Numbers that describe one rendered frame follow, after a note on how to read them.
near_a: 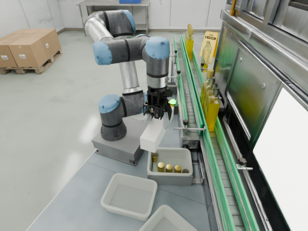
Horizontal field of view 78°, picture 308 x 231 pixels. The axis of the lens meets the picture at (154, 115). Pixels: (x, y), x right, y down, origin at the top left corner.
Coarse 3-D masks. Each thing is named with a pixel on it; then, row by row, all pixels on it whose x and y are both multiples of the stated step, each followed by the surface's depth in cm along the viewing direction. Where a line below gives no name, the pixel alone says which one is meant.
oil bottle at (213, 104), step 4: (208, 100) 100; (212, 100) 96; (216, 100) 96; (208, 104) 100; (212, 104) 97; (216, 104) 97; (208, 108) 100; (212, 108) 99; (216, 108) 99; (208, 112) 101; (212, 112) 100; (216, 112) 100; (208, 116) 102; (212, 116) 102; (216, 116) 102; (208, 120) 104; (212, 120) 103; (208, 124) 105; (212, 124) 105; (208, 128) 107; (212, 128) 107
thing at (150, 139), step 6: (156, 120) 80; (162, 120) 80; (150, 126) 76; (156, 126) 76; (162, 126) 76; (144, 132) 74; (150, 132) 74; (156, 132) 74; (162, 132) 77; (144, 138) 71; (150, 138) 71; (156, 138) 71; (144, 144) 73; (150, 144) 71; (156, 144) 73; (150, 150) 73
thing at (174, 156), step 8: (152, 152) 104; (160, 152) 104; (168, 152) 104; (176, 152) 104; (184, 152) 103; (160, 160) 105; (168, 160) 105; (176, 160) 105; (184, 160) 105; (152, 168) 101; (184, 168) 101; (192, 168) 93
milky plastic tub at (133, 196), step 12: (120, 180) 94; (132, 180) 91; (144, 180) 89; (108, 192) 86; (120, 192) 92; (132, 192) 92; (144, 192) 92; (108, 204) 87; (120, 204) 87; (132, 204) 87; (144, 204) 87; (132, 216) 81; (144, 216) 76
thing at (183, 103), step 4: (176, 48) 197; (176, 60) 185; (176, 64) 181; (180, 76) 145; (180, 80) 142; (180, 84) 144; (180, 88) 141; (180, 92) 139; (184, 100) 118; (184, 104) 114; (184, 108) 113; (184, 112) 112; (184, 116) 114; (188, 124) 101
